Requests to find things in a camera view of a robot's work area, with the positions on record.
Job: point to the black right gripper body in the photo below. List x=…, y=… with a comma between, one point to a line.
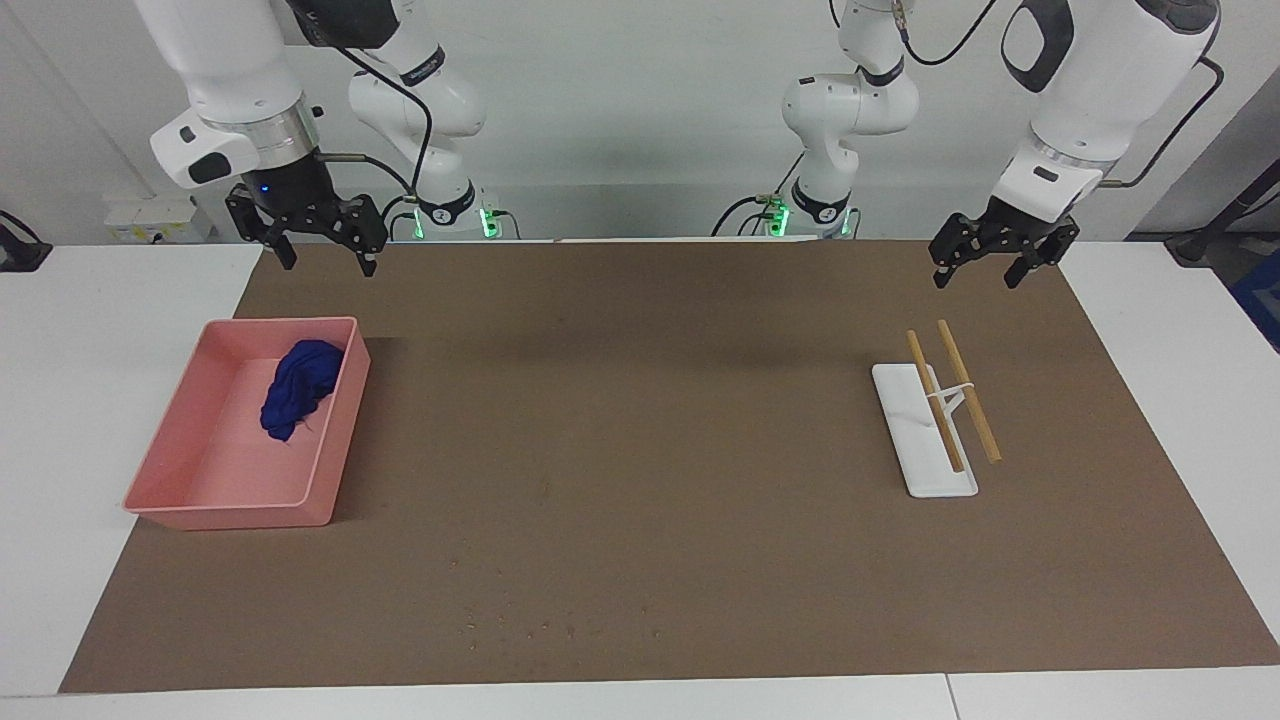
x=300, y=195

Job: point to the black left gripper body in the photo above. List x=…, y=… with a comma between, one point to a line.
x=1020, y=230

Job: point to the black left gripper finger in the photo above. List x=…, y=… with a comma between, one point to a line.
x=955, y=240
x=1045, y=262

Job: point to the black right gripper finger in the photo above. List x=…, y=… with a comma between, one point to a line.
x=368, y=230
x=250, y=215

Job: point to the blue towel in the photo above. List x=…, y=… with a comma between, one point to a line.
x=300, y=385

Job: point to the white towel rack base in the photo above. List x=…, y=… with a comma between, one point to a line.
x=925, y=450

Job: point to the white power strip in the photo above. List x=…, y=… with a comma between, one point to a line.
x=155, y=220

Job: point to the wooden rack rod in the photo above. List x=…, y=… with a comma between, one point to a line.
x=975, y=410
x=925, y=375

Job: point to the black stand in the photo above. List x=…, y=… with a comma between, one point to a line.
x=1195, y=245

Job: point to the blue object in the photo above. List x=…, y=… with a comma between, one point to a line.
x=1262, y=300

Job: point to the black clamp object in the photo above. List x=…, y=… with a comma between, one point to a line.
x=22, y=252

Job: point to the pink plastic bin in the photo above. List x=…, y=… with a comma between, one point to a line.
x=230, y=470

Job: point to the brown table mat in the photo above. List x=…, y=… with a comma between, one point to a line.
x=650, y=450

